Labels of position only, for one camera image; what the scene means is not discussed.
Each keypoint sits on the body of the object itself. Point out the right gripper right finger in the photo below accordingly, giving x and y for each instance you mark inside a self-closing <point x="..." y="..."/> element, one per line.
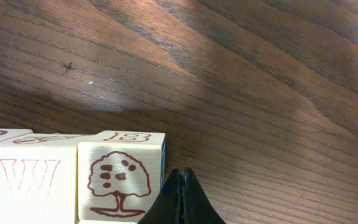
<point x="196" y="207"/>

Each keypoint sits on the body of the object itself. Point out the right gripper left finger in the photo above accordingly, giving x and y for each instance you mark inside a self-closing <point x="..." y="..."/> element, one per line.
<point x="166" y="208"/>

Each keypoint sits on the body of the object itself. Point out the white block with pattern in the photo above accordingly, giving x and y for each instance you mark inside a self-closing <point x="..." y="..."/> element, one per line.
<point x="38" y="178"/>

